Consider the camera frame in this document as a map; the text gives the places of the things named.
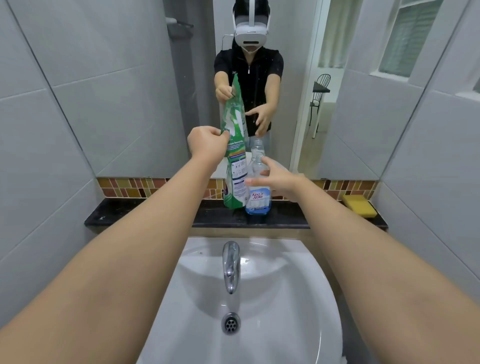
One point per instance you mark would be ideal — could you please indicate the clear bottle with blue liquid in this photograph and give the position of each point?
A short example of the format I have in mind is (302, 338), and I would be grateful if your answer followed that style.
(258, 204)

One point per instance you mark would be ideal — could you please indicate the yellow sponge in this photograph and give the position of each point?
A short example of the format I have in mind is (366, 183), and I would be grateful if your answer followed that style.
(359, 205)

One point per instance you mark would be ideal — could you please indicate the chrome faucet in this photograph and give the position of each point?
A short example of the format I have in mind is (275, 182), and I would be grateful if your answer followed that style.
(230, 266)

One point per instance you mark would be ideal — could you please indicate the green refill pouch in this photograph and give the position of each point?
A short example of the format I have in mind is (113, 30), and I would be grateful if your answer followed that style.
(236, 176)

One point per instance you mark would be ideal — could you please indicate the person's left hand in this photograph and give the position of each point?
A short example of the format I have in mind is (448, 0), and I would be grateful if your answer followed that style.
(204, 144)

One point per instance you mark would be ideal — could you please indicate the person's right thumb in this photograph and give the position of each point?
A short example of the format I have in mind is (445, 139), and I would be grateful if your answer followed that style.
(257, 182)

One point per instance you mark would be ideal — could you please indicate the person's left forearm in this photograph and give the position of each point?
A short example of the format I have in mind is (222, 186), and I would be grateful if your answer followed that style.
(123, 262)

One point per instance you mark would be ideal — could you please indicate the black stone shelf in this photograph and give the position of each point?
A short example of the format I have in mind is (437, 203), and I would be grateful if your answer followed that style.
(150, 213)

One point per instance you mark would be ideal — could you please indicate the person's left fingers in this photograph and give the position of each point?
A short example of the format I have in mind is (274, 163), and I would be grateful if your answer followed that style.
(219, 140)

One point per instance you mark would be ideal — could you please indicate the person's right forearm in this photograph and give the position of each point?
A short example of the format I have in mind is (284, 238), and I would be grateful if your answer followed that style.
(375, 270)

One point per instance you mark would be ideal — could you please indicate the person's right hand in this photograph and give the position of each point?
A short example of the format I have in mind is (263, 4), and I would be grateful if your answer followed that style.
(283, 182)

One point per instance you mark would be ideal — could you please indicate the wall mirror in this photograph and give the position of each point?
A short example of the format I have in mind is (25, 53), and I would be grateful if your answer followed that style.
(131, 93)

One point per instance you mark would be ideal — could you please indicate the chrome sink drain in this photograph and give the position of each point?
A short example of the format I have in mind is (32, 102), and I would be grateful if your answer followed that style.
(231, 323)

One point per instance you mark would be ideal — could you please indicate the white sink basin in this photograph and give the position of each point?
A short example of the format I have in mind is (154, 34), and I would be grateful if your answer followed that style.
(285, 307)

